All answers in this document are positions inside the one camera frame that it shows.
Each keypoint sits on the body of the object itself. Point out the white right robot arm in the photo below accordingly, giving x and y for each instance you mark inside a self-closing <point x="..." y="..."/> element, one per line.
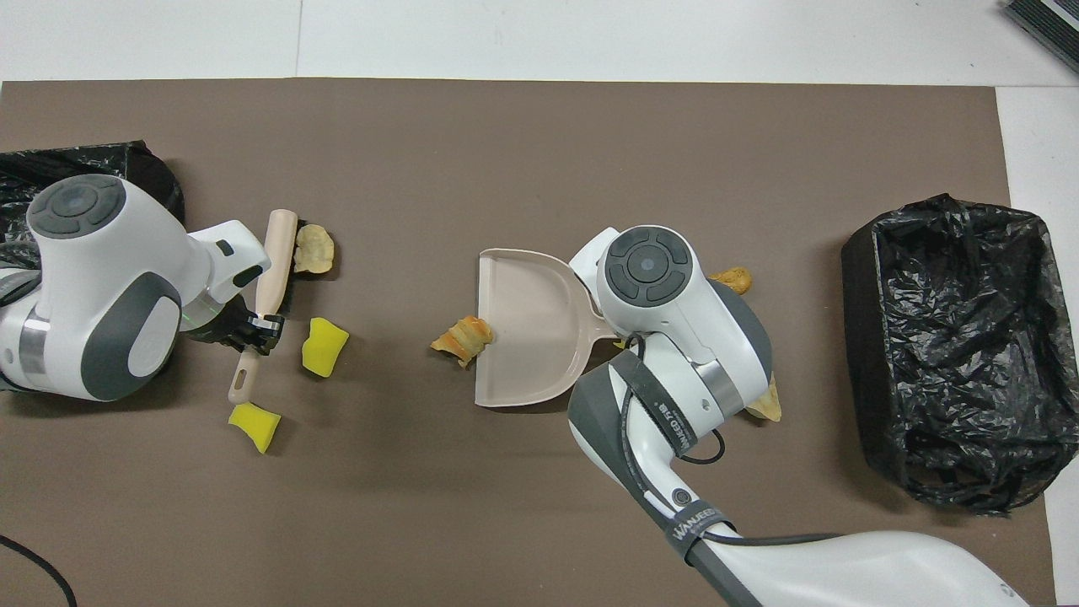
<point x="674" y="337"/>

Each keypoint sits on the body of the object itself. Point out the pale bread chunk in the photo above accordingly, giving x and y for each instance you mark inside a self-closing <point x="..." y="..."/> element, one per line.
<point x="767" y="406"/>

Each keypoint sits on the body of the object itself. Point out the dark ribbed object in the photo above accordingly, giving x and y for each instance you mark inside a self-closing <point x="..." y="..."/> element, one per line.
<point x="1049" y="21"/>

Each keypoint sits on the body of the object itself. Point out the brown bread roll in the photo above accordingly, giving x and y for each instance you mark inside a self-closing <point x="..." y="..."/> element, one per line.
<point x="733" y="276"/>

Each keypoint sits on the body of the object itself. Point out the beige hand brush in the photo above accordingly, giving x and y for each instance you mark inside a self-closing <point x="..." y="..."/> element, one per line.
<point x="276" y="253"/>

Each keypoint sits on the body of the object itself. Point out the black bag-lined bin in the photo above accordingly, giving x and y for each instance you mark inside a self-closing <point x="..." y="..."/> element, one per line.
<point x="952" y="354"/>
<point x="126" y="164"/>

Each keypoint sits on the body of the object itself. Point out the brown table mat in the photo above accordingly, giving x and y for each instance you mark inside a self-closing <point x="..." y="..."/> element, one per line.
<point x="506" y="152"/>

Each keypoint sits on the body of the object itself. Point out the toy croissant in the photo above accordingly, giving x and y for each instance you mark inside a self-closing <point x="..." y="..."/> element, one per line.
<point x="464" y="337"/>

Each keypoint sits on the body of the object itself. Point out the beige plastic dustpan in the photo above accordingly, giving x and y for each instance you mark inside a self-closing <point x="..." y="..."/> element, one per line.
<point x="527" y="337"/>

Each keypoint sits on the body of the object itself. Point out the pale flaky pastry piece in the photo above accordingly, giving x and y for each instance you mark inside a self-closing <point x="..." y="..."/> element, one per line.
<point x="314" y="249"/>

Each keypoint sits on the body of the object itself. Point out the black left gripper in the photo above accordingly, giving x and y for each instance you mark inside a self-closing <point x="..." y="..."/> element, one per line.
<point x="221" y="324"/>

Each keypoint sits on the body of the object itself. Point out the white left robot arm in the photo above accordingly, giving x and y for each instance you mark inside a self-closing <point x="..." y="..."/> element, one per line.
<point x="101" y="253"/>

